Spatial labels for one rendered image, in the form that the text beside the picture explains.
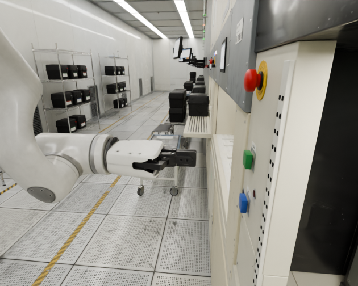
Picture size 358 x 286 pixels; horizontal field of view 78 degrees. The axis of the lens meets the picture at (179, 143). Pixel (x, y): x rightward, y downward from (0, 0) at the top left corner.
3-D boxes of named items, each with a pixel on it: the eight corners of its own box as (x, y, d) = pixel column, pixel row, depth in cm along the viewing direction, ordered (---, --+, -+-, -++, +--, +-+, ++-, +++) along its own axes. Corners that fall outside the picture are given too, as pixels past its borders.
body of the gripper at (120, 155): (119, 161, 53) (165, 163, 52) (100, 182, 43) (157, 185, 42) (116, 130, 50) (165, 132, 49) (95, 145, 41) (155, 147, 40)
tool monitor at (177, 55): (173, 65, 343) (173, 40, 332) (205, 65, 339) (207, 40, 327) (169, 65, 305) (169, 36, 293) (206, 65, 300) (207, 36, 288)
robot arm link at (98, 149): (109, 163, 53) (121, 164, 52) (92, 181, 44) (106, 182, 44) (105, 129, 50) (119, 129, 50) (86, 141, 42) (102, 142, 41)
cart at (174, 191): (152, 162, 342) (150, 132, 326) (185, 163, 339) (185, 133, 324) (137, 197, 249) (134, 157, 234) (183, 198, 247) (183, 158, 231)
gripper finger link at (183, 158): (163, 164, 46) (196, 165, 45) (161, 171, 43) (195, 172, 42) (163, 149, 45) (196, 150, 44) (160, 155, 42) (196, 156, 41)
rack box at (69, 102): (65, 108, 404) (62, 93, 396) (51, 108, 409) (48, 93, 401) (75, 105, 432) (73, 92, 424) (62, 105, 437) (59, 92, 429)
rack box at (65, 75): (62, 79, 391) (59, 64, 383) (46, 79, 392) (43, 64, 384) (70, 79, 419) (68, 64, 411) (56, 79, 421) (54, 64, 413)
